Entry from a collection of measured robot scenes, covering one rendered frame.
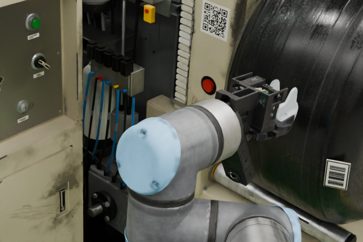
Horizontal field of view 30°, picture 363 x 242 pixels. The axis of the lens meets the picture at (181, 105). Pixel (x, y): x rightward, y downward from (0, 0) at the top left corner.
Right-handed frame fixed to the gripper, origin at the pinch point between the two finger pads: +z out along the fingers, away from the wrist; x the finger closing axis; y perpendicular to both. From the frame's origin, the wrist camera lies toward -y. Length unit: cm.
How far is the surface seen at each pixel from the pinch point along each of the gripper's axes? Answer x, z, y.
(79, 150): 60, 10, -40
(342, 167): -10.3, 3.4, -7.5
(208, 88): 32.4, 21.6, -14.4
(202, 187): 23.9, 14.3, -33.5
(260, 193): 10.8, 16.7, -29.1
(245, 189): 14.3, 16.3, -29.9
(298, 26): 4.6, 5.1, 12.2
